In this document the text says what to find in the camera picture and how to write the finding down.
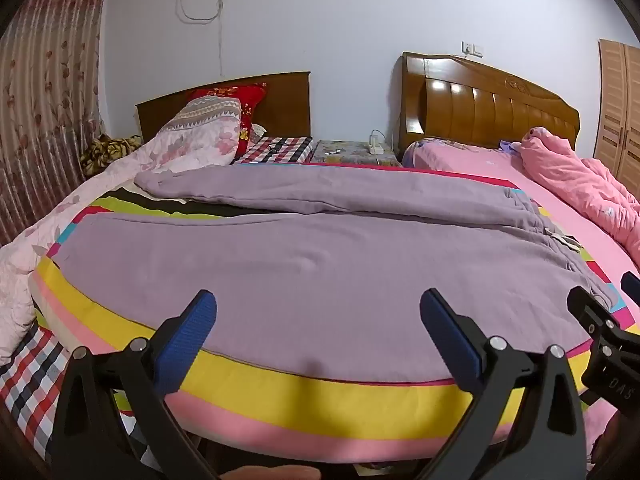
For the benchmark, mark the person's left hand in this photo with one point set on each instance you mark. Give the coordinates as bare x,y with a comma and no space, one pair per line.
270,474

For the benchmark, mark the purple pants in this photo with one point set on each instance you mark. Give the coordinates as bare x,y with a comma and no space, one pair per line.
300,285

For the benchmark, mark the plaid bed sheet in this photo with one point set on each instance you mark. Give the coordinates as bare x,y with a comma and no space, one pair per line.
35,375

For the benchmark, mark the colourful striped blanket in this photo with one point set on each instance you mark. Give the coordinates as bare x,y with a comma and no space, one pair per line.
250,392

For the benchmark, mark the white power strip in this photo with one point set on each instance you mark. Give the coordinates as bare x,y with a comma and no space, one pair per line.
375,147

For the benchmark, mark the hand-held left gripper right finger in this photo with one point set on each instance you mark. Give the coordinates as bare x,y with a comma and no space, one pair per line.
445,332

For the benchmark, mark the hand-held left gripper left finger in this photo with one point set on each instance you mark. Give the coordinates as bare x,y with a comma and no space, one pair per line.
192,330

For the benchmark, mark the pink floral quilt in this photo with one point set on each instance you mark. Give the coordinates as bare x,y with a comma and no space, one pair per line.
200,130

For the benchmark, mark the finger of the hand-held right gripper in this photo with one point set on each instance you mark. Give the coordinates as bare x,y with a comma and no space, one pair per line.
631,287
590,312

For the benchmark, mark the white wall socket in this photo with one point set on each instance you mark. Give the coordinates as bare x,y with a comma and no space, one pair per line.
472,49

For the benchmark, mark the red patterned pillow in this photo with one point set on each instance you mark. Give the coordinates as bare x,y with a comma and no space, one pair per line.
225,92

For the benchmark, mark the dark wooden headboard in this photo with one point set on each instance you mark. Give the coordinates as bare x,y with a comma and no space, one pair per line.
285,105

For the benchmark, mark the glossy wooden headboard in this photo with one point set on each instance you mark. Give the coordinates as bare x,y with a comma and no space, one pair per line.
475,105

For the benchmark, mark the light wooden wardrobe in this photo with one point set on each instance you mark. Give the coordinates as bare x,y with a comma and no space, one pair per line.
620,110

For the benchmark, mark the floral curtain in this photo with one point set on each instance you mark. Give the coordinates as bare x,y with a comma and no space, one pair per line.
45,85

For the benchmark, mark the nightstand with floral cover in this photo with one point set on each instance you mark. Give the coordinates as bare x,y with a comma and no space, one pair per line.
345,152

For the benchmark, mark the brown and yellow cloth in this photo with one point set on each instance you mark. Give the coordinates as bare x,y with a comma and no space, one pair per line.
107,152

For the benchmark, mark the pink bed sheet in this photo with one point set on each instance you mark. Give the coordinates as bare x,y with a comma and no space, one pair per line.
550,195

